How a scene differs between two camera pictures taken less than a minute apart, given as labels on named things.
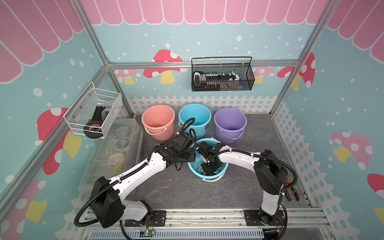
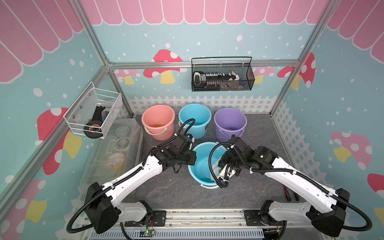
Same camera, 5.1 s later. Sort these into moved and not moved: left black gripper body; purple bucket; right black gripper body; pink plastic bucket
Moved: right black gripper body
Not moved: pink plastic bucket; purple bucket; left black gripper body
